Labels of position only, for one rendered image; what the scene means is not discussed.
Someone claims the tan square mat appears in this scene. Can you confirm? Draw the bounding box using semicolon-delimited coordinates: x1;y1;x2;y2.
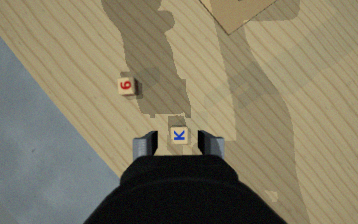
199;0;277;36

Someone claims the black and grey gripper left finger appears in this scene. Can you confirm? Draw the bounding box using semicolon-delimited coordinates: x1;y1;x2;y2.
133;131;158;161

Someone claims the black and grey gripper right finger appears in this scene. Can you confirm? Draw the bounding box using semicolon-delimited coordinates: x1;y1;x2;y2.
198;130;224;160

